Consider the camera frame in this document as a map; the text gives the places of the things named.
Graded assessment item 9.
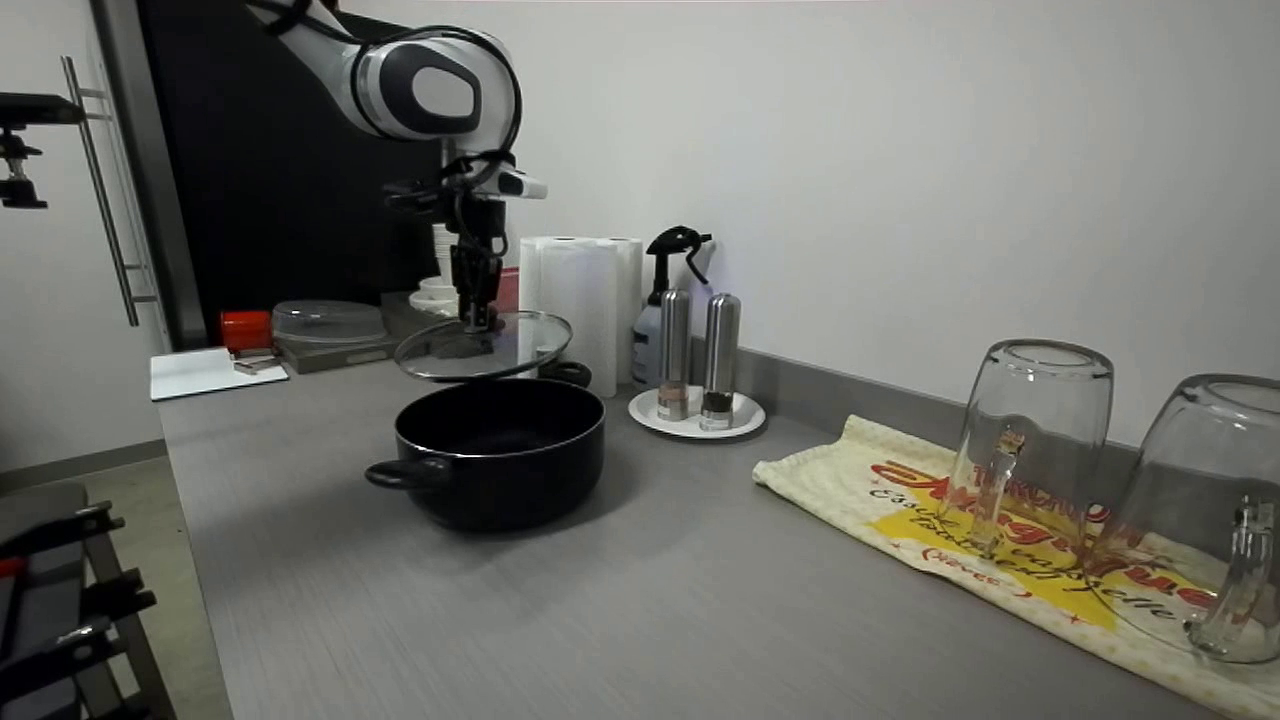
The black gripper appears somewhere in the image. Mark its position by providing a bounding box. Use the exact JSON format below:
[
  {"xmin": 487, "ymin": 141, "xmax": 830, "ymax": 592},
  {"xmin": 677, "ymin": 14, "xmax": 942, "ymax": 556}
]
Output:
[{"xmin": 445, "ymin": 161, "xmax": 513, "ymax": 333}]

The glass pot lid black knob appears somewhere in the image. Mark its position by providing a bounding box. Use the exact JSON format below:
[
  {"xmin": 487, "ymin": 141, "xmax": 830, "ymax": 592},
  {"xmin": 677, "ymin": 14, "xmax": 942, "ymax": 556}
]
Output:
[{"xmin": 389, "ymin": 306, "xmax": 580, "ymax": 388}]

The flat container red lid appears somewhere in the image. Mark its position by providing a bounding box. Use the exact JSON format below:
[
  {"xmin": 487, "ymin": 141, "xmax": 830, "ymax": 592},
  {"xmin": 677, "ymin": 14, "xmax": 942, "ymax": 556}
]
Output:
[{"xmin": 266, "ymin": 297, "xmax": 401, "ymax": 380}]

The black cooking pot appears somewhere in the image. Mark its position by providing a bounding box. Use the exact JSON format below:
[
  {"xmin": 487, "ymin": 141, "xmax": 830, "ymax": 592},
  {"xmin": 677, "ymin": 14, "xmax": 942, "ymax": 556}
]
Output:
[{"xmin": 359, "ymin": 356, "xmax": 610, "ymax": 539}]

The white paper towel roll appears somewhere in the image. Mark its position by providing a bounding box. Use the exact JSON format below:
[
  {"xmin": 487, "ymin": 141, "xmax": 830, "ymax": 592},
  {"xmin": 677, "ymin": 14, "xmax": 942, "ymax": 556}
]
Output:
[
  {"xmin": 513, "ymin": 232, "xmax": 571, "ymax": 384},
  {"xmin": 554, "ymin": 232, "xmax": 646, "ymax": 404}
]

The spray bottle black trigger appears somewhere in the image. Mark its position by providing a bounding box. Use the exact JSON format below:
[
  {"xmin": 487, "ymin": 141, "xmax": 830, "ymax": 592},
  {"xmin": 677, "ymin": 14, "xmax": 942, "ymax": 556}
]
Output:
[{"xmin": 628, "ymin": 222, "xmax": 720, "ymax": 392}]

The silver shaker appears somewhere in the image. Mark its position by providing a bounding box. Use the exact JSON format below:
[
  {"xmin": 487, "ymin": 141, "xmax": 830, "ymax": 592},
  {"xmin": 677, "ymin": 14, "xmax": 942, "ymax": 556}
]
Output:
[
  {"xmin": 653, "ymin": 288, "xmax": 695, "ymax": 421},
  {"xmin": 699, "ymin": 288, "xmax": 748, "ymax": 421}
]

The small white round plate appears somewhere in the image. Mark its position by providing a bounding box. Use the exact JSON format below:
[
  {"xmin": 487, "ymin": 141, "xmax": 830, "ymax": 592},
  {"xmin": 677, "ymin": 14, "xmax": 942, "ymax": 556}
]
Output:
[{"xmin": 624, "ymin": 384, "xmax": 771, "ymax": 446}]

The printed cream dish towel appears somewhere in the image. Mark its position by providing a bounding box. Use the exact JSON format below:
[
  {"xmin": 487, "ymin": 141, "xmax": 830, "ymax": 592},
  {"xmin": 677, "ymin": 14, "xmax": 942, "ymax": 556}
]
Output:
[{"xmin": 748, "ymin": 414, "xmax": 1280, "ymax": 720}]

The gray metal robot stand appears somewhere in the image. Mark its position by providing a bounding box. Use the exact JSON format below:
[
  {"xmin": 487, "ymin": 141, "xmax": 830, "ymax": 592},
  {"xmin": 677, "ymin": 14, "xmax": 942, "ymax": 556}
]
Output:
[{"xmin": 0, "ymin": 476, "xmax": 181, "ymax": 720}]

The clear drinking glass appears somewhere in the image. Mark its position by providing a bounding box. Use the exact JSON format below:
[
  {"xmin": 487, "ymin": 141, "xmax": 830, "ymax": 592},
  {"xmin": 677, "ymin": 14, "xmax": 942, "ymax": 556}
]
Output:
[
  {"xmin": 1098, "ymin": 369, "xmax": 1280, "ymax": 667},
  {"xmin": 942, "ymin": 335, "xmax": 1121, "ymax": 570}
]

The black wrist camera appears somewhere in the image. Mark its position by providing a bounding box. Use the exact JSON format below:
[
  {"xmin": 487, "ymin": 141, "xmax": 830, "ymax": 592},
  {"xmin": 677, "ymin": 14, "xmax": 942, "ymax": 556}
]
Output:
[{"xmin": 497, "ymin": 169, "xmax": 553, "ymax": 208}]

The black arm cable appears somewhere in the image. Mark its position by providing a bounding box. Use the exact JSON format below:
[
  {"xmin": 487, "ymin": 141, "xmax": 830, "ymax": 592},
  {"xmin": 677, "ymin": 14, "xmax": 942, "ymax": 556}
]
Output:
[{"xmin": 379, "ymin": 144, "xmax": 525, "ymax": 222}]

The silver door handle bar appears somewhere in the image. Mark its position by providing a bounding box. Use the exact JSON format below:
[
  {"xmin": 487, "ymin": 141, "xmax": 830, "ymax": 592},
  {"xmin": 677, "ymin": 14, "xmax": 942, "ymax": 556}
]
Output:
[{"xmin": 55, "ymin": 52, "xmax": 161, "ymax": 333}]

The black camera on mount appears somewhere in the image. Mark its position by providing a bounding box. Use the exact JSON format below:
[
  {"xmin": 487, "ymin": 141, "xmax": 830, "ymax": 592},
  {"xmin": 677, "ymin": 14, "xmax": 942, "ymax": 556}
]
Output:
[{"xmin": 0, "ymin": 88, "xmax": 88, "ymax": 216}]

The black clamp orange handle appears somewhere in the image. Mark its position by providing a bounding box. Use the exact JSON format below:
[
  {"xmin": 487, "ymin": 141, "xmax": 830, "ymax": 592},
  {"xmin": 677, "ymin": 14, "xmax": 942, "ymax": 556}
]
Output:
[
  {"xmin": 0, "ymin": 571, "xmax": 161, "ymax": 707},
  {"xmin": 0, "ymin": 499, "xmax": 128, "ymax": 565}
]

